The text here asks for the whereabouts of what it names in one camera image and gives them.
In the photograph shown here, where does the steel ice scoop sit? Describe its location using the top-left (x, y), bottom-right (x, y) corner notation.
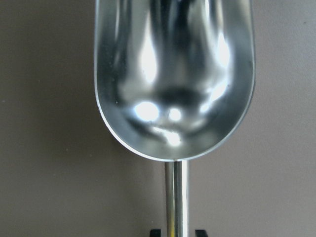
top-left (94, 0), bottom-right (255, 237)

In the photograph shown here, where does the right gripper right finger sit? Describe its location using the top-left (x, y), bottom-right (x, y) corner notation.
top-left (195, 229), bottom-right (206, 237)

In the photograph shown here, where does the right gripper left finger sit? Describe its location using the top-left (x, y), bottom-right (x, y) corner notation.
top-left (150, 229), bottom-right (161, 237)

